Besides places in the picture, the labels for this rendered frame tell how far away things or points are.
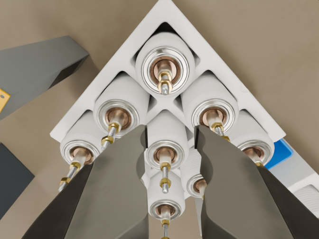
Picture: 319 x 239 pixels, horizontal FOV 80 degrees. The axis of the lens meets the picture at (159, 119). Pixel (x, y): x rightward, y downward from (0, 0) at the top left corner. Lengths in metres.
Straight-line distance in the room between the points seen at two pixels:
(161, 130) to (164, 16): 0.20
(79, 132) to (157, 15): 0.26
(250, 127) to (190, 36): 0.21
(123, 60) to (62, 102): 0.35
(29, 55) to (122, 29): 0.24
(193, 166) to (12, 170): 0.67
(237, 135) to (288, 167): 0.30
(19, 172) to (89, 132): 0.54
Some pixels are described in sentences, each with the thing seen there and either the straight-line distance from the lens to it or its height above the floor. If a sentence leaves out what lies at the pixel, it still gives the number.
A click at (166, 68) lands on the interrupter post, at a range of 0.28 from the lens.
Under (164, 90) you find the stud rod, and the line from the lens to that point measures 0.22.
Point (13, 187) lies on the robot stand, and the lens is 0.88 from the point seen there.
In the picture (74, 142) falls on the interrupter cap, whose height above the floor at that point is 0.25.
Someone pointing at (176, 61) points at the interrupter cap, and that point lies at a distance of 0.30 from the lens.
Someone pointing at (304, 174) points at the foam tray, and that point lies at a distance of 0.65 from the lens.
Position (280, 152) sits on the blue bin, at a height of 0.10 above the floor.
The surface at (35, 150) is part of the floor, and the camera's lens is 0.84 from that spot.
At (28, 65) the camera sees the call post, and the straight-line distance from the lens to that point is 0.40.
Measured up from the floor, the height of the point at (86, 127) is 0.22.
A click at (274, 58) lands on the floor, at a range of 0.63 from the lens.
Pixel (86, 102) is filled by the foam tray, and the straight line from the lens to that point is 0.44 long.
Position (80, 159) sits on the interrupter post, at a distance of 0.40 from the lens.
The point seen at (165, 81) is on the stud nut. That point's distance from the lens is 0.23.
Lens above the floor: 0.55
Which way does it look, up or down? 61 degrees down
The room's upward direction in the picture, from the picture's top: 177 degrees counter-clockwise
